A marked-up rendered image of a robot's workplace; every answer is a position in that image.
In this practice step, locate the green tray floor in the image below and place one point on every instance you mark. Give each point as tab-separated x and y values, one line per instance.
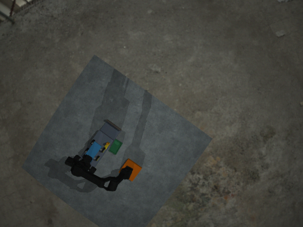
116	146

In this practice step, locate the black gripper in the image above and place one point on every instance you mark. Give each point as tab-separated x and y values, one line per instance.
92	170

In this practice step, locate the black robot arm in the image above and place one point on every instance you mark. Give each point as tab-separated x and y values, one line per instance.
79	169

